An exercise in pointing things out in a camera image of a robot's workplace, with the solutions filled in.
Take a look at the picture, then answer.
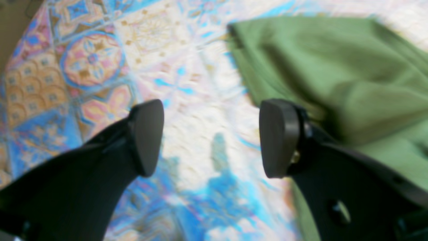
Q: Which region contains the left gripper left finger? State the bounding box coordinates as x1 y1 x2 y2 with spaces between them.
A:
0 99 165 241

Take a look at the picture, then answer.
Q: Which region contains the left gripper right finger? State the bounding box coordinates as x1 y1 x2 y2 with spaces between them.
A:
259 99 427 241

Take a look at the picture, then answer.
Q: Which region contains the green t-shirt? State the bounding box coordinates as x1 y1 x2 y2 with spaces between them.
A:
227 16 427 241

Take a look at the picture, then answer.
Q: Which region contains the patterned tablecloth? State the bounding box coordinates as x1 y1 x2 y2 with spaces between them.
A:
1 0 427 241

